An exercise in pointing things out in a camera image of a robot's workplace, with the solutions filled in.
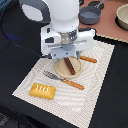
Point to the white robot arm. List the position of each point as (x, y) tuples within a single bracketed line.
[(61, 15)]

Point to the fork with wooden handle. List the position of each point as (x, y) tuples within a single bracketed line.
[(55, 77)]

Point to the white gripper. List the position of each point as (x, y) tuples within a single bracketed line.
[(55, 45)]

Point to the round wooden plate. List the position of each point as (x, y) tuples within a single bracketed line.
[(63, 70)]

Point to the beige bowl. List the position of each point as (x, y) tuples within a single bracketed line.
[(122, 14)]

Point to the striped beige placemat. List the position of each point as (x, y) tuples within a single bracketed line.
[(70, 104)]

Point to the brown sausage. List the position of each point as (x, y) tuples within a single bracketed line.
[(69, 65)]

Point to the pink stove board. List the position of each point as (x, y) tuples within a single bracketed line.
[(107, 27)]

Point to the yellow bread loaf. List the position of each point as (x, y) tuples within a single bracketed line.
[(43, 91)]

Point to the grey saucepan with handle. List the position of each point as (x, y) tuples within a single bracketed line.
[(91, 14)]

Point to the knife with wooden handle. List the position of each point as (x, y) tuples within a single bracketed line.
[(88, 59)]

